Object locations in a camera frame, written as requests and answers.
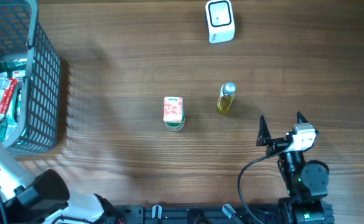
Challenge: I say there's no yellow liquid Vim bottle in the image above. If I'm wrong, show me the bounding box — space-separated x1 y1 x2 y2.
217 82 236 115

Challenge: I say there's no green lid jar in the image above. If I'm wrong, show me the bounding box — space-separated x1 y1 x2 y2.
164 113 185 131

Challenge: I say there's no green 3M product package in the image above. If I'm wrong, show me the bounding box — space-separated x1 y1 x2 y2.
0 59 27 142

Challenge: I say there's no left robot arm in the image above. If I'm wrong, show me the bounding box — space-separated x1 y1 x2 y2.
0 142 125 224

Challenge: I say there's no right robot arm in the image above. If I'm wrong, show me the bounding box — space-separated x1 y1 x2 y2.
256 112 335 224

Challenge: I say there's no white barcode scanner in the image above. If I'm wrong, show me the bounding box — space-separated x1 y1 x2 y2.
205 0 235 44

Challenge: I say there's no grey plastic shopping basket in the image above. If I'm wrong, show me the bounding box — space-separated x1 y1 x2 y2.
0 1 62 156

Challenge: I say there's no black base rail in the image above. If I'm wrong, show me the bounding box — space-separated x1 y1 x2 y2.
116 202 335 224

